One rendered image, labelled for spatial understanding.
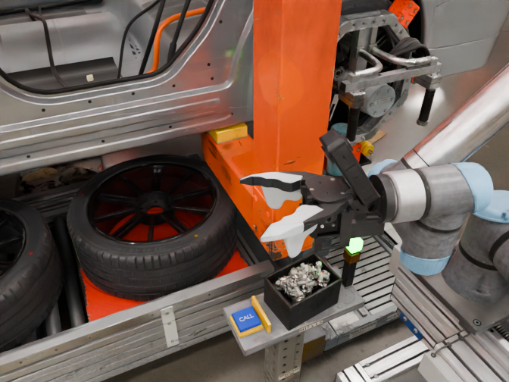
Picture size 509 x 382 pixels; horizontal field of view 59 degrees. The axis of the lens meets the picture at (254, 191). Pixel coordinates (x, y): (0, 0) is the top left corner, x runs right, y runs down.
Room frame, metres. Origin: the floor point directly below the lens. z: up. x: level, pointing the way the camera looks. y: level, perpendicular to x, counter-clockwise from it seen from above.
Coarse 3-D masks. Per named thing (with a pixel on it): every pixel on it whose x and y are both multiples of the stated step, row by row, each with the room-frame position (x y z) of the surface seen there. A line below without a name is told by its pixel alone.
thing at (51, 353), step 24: (264, 264) 1.14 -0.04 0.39; (192, 288) 1.03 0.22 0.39; (216, 288) 1.03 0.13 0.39; (240, 288) 1.07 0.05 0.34; (120, 312) 0.93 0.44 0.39; (144, 312) 0.93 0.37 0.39; (168, 312) 0.95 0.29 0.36; (192, 312) 0.99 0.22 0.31; (72, 336) 0.84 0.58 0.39; (96, 336) 0.85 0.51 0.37; (120, 336) 0.88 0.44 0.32; (144, 336) 0.91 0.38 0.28; (168, 336) 0.94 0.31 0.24; (0, 360) 0.75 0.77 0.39; (24, 360) 0.76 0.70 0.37; (48, 360) 0.79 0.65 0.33; (72, 360) 0.81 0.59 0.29
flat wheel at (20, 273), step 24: (0, 216) 1.30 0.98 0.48; (24, 216) 1.28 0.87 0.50; (0, 240) 1.31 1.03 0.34; (24, 240) 1.15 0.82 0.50; (48, 240) 1.16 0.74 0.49; (0, 264) 1.07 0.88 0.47; (24, 264) 1.04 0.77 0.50; (48, 264) 1.09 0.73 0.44; (0, 288) 0.93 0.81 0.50; (24, 288) 0.96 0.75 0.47; (48, 288) 1.04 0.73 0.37; (0, 312) 0.88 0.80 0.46; (24, 312) 0.93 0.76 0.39; (48, 312) 1.00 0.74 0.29; (0, 336) 0.86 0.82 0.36; (24, 336) 0.90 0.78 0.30
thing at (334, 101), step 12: (384, 36) 1.83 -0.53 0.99; (384, 48) 1.89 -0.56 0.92; (336, 60) 1.74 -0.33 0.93; (348, 60) 1.77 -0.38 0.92; (336, 84) 1.80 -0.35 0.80; (336, 96) 1.75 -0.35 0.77; (336, 108) 1.91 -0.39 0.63; (348, 108) 1.78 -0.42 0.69; (336, 120) 1.82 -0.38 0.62; (360, 120) 1.79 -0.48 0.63
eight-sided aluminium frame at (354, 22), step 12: (372, 12) 1.73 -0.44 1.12; (384, 12) 1.72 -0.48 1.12; (348, 24) 1.62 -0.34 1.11; (360, 24) 1.65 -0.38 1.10; (372, 24) 1.67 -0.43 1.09; (384, 24) 1.70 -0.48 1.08; (396, 24) 1.73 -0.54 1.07; (396, 36) 1.73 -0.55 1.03; (408, 36) 1.75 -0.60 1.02; (396, 84) 1.80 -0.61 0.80; (408, 84) 1.78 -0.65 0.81; (396, 96) 1.78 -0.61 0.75; (396, 108) 1.76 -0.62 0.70; (372, 120) 1.76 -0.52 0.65; (384, 120) 1.74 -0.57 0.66; (360, 132) 1.70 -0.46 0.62; (372, 132) 1.71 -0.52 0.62
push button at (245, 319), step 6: (234, 312) 0.86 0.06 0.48; (240, 312) 0.86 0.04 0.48; (246, 312) 0.86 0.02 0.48; (252, 312) 0.86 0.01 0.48; (234, 318) 0.84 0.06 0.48; (240, 318) 0.84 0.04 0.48; (246, 318) 0.84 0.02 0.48; (252, 318) 0.84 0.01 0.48; (258, 318) 0.84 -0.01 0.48; (240, 324) 0.82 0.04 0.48; (246, 324) 0.82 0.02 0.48; (252, 324) 0.82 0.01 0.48; (258, 324) 0.82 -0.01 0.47; (240, 330) 0.80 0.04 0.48
